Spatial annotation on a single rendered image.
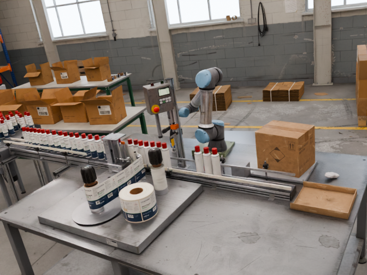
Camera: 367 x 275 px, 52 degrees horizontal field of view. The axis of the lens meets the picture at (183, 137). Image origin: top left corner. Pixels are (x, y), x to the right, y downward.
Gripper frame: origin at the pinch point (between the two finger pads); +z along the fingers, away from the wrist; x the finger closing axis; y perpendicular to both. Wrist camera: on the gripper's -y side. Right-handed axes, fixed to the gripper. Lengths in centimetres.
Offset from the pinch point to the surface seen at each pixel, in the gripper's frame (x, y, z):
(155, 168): -75, 24, -18
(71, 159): -32, -82, 2
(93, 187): -102, -3, -18
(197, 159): -48, 40, -12
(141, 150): -40.9, -5.9, -13.9
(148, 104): -41, 7, -48
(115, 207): -94, 3, -1
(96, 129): 55, -120, 10
